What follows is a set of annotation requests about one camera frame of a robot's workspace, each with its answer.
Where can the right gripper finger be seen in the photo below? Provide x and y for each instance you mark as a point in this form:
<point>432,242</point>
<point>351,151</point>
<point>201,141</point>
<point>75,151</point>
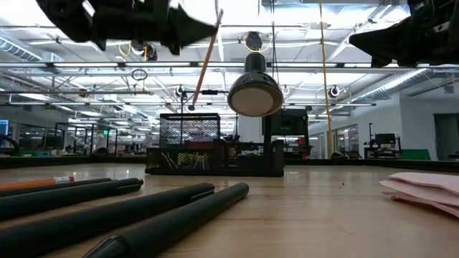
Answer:
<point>391,53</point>
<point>387,34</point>

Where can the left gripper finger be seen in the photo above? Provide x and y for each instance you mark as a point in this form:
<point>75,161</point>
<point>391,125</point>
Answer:
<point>193,21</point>
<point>190,35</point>

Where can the orange pencil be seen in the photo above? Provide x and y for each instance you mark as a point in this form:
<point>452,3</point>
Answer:
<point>36,183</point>
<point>207,57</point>

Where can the black binder clip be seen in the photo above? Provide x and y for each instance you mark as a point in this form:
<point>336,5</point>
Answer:
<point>166,159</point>

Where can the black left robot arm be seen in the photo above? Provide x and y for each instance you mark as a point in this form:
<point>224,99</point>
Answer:
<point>61,18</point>

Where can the black mesh desk organizer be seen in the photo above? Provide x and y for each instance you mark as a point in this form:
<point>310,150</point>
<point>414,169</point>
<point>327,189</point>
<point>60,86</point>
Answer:
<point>251,159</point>

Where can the black desk lamp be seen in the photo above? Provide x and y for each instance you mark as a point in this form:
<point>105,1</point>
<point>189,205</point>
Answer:
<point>255,86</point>

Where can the dark computer monitor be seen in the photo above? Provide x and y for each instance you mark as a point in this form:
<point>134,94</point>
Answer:
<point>384,139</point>

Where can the black standing desk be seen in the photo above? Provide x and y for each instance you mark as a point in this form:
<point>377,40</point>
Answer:
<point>383,150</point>

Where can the blue lit monitor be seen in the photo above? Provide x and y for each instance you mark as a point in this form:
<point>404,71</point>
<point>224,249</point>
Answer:
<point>3,127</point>

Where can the black table frame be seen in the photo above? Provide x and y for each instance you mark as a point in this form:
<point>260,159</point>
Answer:
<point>71,161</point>

